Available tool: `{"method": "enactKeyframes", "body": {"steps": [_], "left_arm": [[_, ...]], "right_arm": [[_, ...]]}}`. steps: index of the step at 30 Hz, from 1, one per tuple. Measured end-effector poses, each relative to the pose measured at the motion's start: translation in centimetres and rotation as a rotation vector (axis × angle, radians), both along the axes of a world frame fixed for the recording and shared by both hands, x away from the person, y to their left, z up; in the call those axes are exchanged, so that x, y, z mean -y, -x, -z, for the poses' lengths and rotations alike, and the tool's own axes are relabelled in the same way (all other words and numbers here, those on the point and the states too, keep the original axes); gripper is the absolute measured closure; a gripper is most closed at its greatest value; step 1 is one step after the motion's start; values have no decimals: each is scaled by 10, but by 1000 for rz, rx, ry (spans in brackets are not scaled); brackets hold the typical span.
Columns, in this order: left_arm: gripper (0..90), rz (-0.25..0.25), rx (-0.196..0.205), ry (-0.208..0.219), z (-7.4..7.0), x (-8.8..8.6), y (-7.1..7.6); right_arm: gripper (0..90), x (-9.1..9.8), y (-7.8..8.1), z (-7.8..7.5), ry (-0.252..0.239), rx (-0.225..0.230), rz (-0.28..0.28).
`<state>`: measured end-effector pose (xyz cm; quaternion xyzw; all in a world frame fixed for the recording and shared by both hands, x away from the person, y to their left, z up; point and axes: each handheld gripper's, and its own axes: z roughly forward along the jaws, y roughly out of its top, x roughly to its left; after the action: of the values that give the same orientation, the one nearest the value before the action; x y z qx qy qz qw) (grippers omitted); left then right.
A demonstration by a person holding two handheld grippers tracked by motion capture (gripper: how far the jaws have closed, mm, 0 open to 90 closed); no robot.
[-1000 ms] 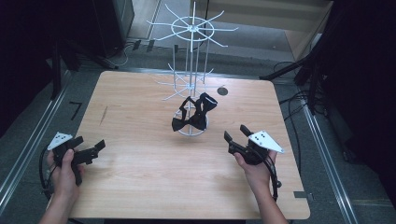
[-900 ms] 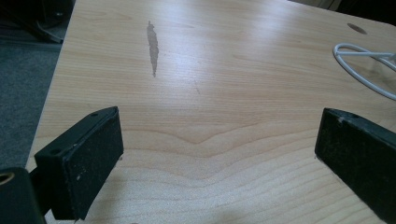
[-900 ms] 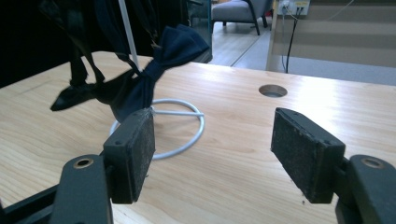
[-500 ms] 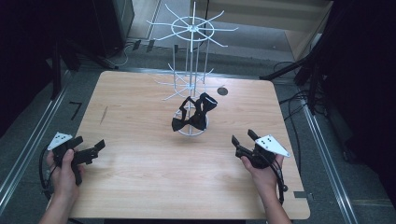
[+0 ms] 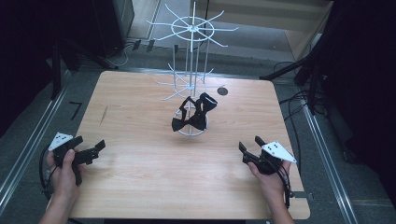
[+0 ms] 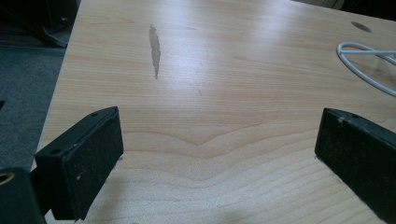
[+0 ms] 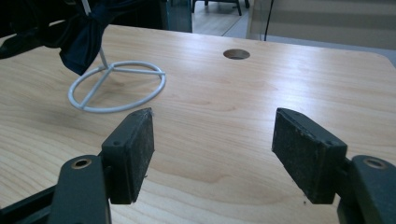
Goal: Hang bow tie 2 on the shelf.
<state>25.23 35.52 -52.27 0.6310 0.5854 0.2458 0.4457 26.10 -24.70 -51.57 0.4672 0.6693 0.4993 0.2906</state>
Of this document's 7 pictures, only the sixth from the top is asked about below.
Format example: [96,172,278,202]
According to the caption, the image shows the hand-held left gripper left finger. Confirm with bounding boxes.
[35,105,124,221]

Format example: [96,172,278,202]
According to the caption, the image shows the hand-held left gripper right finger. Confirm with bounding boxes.
[314,107,396,224]

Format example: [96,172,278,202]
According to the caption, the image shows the white wire display rack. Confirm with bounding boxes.
[336,41,396,98]

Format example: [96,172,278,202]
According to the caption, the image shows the dark round table grommet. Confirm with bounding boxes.
[350,21,374,34]

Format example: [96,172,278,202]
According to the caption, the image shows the black stand legs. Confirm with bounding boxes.
[0,0,80,49]

